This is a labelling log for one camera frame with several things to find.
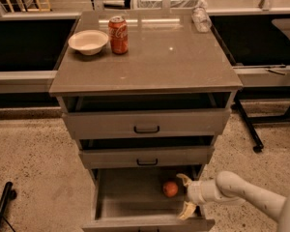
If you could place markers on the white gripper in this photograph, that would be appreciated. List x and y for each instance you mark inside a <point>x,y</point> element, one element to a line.
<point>194,192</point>

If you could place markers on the red apple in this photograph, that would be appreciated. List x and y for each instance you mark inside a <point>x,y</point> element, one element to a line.
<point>170,189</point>

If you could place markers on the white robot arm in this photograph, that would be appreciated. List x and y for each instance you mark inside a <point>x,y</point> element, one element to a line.
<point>229,188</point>

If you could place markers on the grey middle drawer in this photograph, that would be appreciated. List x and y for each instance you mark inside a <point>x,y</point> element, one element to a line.
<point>146,151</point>

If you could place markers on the grey drawer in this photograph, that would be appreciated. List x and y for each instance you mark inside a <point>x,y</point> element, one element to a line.
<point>150,123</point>
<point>146,151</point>
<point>132,200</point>

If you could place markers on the grey bottom drawer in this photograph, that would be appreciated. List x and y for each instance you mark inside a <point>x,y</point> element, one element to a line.
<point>132,200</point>

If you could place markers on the grey top drawer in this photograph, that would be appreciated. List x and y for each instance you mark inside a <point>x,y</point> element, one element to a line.
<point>150,123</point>

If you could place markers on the grey three-drawer cabinet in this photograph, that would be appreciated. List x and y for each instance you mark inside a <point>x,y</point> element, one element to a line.
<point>169,65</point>

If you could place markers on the clear plastic water bottle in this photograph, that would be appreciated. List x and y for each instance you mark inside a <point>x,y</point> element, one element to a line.
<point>201,20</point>

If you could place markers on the black table leg with caster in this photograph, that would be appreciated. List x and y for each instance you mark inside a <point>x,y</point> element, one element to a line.
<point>250,122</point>

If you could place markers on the black stand leg left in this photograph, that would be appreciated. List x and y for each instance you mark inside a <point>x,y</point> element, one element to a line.
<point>8,194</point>

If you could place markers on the red coca-cola can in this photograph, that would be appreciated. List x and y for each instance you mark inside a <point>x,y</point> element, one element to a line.
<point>118,34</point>

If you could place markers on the white bowl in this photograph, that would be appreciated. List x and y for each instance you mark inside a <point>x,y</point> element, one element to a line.
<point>88,42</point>

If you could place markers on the white wire basket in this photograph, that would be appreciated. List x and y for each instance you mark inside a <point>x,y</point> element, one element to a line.
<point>174,4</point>

